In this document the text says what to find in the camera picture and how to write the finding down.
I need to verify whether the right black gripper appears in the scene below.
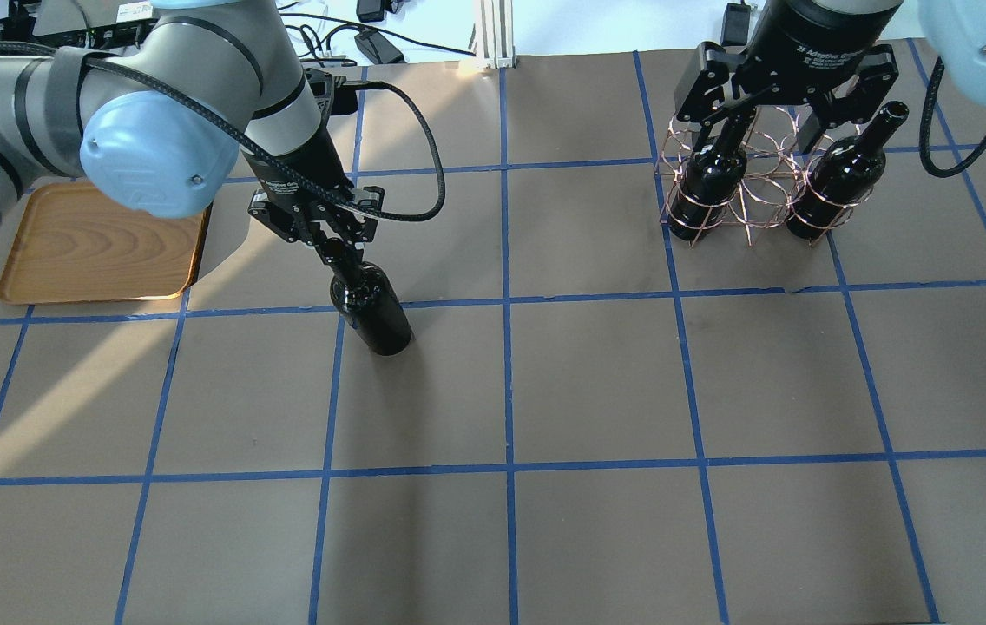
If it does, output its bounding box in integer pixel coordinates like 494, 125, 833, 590
673, 30, 899, 155

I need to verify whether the wooden tray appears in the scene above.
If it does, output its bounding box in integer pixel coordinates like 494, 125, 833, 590
0, 181, 211, 306

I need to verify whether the copper wire bottle basket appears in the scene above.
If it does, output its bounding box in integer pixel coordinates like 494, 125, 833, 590
654, 106, 863, 247

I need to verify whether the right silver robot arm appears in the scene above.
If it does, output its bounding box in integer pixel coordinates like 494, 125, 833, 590
675, 1, 986, 153

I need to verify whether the aluminium frame post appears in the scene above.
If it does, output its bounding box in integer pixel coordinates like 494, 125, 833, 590
473, 0, 517, 69

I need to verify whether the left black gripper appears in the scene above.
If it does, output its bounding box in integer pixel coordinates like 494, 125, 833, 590
243, 130, 385, 261

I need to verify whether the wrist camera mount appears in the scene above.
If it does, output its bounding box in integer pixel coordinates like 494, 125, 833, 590
304, 67, 361, 122

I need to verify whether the black power adapter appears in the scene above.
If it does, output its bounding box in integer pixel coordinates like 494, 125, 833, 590
353, 30, 406, 66

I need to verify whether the dark wine bottle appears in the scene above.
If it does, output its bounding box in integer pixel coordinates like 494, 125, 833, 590
319, 238, 412, 356
784, 102, 910, 241
667, 109, 758, 242

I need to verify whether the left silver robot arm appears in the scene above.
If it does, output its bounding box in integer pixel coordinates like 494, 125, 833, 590
0, 1, 385, 245

